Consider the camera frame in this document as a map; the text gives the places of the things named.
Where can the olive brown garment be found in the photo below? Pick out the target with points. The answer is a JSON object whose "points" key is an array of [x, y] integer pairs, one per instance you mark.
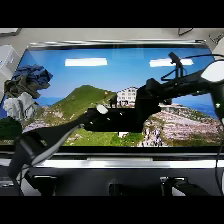
{"points": [[23, 85]]}

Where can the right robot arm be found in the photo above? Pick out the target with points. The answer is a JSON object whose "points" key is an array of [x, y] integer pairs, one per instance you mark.
{"points": [[186, 85]]}

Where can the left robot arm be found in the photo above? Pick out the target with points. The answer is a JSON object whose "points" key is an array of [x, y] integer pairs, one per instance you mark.
{"points": [[50, 136]]}

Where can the white garment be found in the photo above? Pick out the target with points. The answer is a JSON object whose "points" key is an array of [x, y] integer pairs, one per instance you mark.
{"points": [[20, 106]]}

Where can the blue garment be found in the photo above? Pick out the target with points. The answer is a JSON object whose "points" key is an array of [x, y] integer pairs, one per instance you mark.
{"points": [[31, 71]]}

